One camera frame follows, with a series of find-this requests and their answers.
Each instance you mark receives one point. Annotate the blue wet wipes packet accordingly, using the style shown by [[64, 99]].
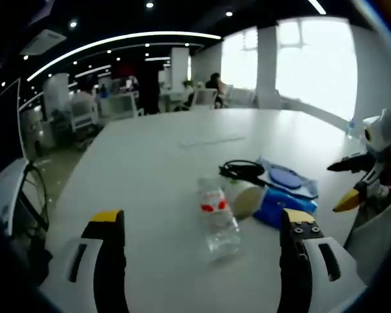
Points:
[[283, 208]]

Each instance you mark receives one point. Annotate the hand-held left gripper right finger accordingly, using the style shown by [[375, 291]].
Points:
[[295, 254]]

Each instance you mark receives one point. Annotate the white table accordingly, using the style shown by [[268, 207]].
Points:
[[150, 169]]

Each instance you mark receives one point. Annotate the white mesh chair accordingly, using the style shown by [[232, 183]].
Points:
[[13, 195]]

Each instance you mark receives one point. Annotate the white office chair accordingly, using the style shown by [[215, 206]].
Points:
[[203, 97]]

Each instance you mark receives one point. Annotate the cream paper cup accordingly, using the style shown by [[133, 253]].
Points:
[[246, 200]]

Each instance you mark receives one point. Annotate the blue disc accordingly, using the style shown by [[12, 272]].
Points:
[[286, 177]]

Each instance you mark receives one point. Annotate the small distant water bottle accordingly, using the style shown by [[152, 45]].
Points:
[[351, 126]]

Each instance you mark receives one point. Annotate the clear water bottle red label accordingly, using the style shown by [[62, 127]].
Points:
[[218, 221]]

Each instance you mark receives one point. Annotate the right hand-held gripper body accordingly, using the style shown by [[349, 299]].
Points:
[[379, 135]]

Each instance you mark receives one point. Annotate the person's grey clothing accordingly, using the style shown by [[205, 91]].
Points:
[[378, 234]]

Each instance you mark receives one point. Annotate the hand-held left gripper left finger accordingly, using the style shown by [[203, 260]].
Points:
[[112, 247]]

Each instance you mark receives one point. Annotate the curved ceiling light strip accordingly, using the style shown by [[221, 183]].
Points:
[[117, 40]]

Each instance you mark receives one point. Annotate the ceiling air vent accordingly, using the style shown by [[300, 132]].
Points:
[[44, 41]]

